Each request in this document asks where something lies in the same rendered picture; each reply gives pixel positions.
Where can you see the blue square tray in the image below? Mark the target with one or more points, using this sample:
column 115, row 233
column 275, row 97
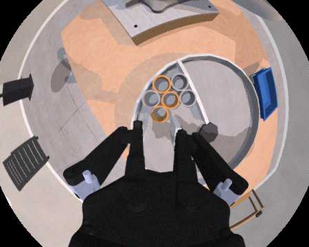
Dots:
column 264, row 84

